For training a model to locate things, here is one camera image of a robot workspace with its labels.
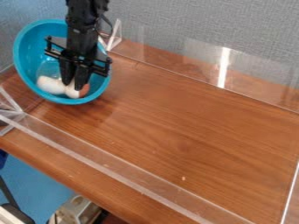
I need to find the white device under table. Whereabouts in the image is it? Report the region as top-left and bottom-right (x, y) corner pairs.
(47, 195), (102, 224)

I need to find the clear acrylic corner bracket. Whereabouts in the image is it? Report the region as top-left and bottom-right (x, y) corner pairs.
(98, 19), (123, 52)

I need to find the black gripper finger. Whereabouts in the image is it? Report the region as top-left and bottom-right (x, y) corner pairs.
(75, 60), (92, 91)
(60, 57), (76, 86)

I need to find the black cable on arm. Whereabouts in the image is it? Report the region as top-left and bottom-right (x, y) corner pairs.
(98, 13), (118, 39)

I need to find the clear acrylic barrier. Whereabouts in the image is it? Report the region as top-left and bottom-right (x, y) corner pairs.
(111, 22), (299, 114)
(0, 86), (255, 224)

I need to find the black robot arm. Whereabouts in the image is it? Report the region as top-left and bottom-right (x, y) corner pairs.
(44, 0), (112, 91)

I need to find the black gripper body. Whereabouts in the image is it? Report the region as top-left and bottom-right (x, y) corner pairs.
(43, 25), (115, 78)

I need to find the blue plastic bowl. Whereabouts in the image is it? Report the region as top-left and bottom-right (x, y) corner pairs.
(13, 19), (111, 105)

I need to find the clear acrylic front barrier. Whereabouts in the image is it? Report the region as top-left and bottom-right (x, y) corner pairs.
(0, 86), (255, 224)

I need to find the white brown toy mushroom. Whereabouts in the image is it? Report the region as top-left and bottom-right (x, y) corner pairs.
(36, 76), (90, 99)

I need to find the clear acrylic back barrier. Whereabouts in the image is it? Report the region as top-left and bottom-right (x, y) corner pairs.
(111, 22), (299, 114)

